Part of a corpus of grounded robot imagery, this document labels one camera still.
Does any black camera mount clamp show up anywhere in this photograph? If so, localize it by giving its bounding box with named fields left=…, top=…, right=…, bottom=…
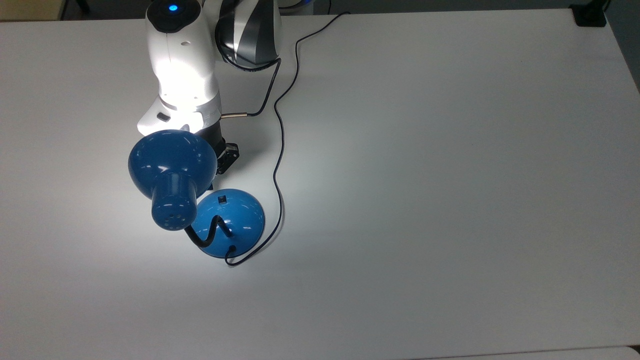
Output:
left=570, top=0, right=608, bottom=27

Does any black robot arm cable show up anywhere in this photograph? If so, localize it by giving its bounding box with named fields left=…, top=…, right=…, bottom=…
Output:
left=220, top=57, right=282, bottom=119

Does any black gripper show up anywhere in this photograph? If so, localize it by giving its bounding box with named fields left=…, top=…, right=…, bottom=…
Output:
left=202, top=122, right=240, bottom=175

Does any blue gooseneck desk lamp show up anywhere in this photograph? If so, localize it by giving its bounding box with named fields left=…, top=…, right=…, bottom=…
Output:
left=128, top=129, right=266, bottom=260

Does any beige wooden board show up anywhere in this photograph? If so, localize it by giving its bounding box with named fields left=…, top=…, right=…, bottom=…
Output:
left=0, top=0, right=68, bottom=22

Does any black lamp power cable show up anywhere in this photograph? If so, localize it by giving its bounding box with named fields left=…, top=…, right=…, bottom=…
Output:
left=224, top=11, right=351, bottom=267

